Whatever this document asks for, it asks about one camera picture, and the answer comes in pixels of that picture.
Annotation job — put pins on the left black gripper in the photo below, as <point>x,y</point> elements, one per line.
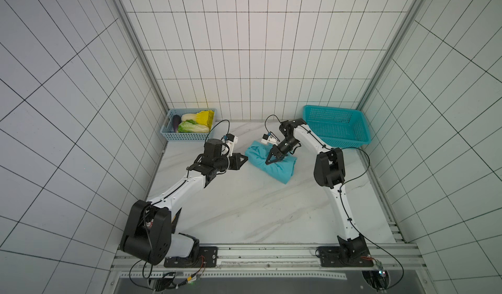
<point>236,164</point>

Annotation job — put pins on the light blue perforated basket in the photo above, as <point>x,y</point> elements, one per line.
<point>185,114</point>

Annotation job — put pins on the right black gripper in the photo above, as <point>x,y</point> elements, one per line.
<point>279,149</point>

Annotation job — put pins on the green napa cabbage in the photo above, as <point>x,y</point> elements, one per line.
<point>191,126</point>

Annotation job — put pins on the teal long pants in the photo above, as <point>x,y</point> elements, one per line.
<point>282,171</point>

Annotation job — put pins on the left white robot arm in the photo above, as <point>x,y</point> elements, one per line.
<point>149,231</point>

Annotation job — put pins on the teal plastic basket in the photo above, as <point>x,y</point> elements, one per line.
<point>338,127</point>

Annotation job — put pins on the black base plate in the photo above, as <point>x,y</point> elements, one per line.
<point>340,257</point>
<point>202,256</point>

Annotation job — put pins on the dark purple eggplant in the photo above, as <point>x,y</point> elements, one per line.
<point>176,121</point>

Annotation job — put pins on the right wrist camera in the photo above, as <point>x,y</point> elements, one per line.
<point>269,139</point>

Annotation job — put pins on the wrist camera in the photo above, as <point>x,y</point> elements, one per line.
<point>230,141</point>
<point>269,139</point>

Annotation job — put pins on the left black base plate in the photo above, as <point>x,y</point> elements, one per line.
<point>202,256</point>

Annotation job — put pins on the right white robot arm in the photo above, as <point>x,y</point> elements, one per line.
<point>329,173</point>

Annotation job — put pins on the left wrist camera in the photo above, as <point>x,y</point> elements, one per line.
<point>230,141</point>

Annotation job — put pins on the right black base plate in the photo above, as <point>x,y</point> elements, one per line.
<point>340,257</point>

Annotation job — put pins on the aluminium mounting rail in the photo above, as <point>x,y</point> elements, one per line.
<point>275,268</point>

